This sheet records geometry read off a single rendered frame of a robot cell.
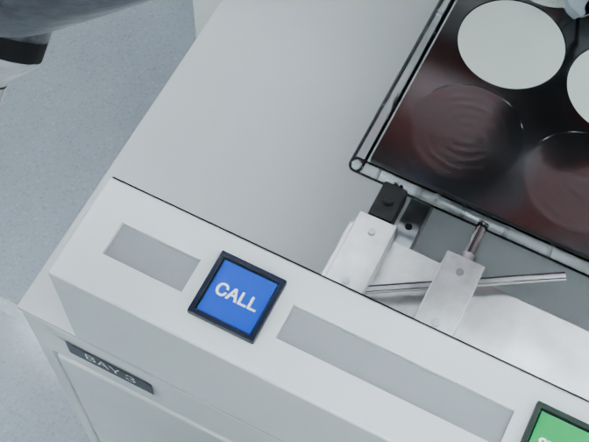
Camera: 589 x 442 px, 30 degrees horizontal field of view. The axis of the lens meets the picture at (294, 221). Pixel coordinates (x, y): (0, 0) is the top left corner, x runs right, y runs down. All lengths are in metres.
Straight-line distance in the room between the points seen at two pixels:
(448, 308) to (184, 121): 0.33
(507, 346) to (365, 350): 0.15
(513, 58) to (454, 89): 0.07
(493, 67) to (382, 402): 0.36
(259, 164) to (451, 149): 0.19
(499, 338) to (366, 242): 0.13
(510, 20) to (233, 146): 0.29
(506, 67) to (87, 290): 0.44
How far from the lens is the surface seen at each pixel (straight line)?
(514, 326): 0.94
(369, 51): 1.12
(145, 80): 2.09
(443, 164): 0.97
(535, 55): 1.05
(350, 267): 0.90
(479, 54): 1.04
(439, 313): 0.90
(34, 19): 0.57
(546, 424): 0.82
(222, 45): 1.12
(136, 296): 0.84
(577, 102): 1.03
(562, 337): 0.94
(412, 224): 0.99
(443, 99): 1.00
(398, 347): 0.83
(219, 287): 0.83
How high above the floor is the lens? 1.73
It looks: 63 degrees down
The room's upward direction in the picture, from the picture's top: 3 degrees clockwise
